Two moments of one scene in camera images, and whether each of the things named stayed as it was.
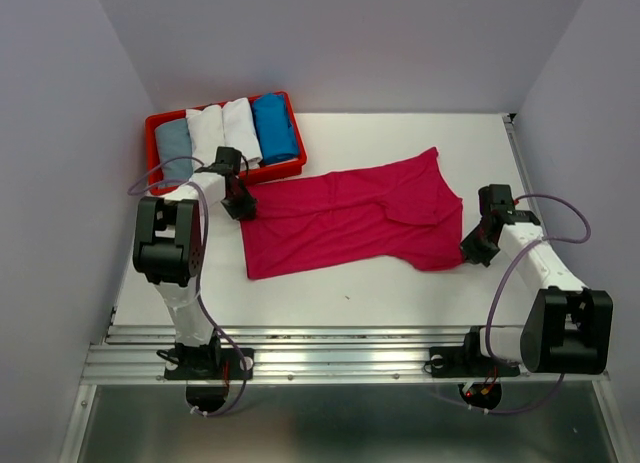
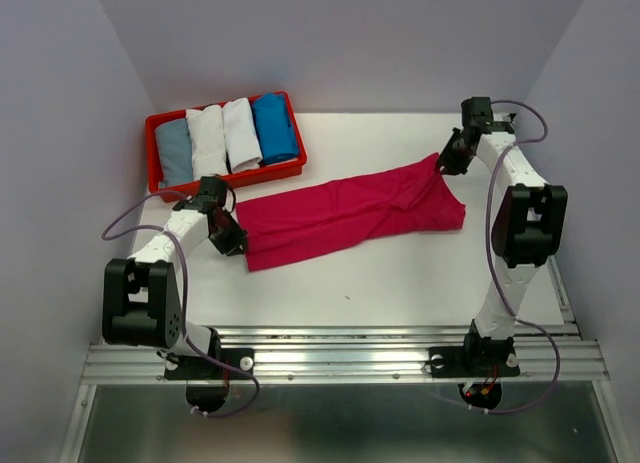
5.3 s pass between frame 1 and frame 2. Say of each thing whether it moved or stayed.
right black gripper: moved
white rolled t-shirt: stayed
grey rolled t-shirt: stayed
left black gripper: moved
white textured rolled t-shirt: stayed
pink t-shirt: moved
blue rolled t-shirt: stayed
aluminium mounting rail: stayed
